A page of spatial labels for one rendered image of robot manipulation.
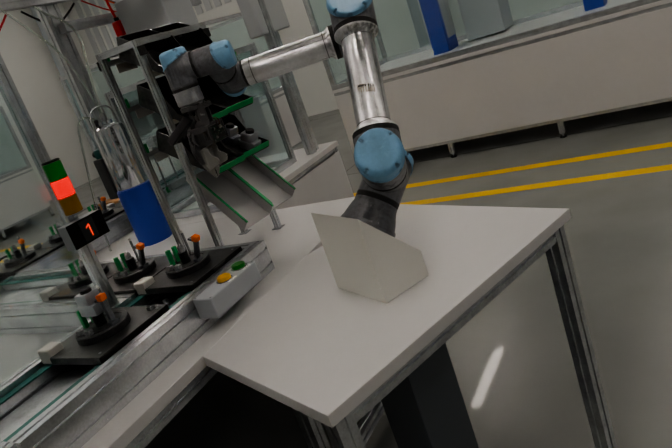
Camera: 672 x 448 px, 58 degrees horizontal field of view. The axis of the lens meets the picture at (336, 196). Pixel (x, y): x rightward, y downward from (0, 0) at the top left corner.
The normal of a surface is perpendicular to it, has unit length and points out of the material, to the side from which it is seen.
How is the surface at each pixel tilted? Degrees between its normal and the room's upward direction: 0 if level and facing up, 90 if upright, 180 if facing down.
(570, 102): 90
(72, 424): 90
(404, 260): 90
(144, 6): 90
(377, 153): 65
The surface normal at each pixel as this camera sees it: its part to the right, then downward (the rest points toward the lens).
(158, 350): 0.84, -0.14
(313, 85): -0.46, 0.39
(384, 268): 0.55, 0.05
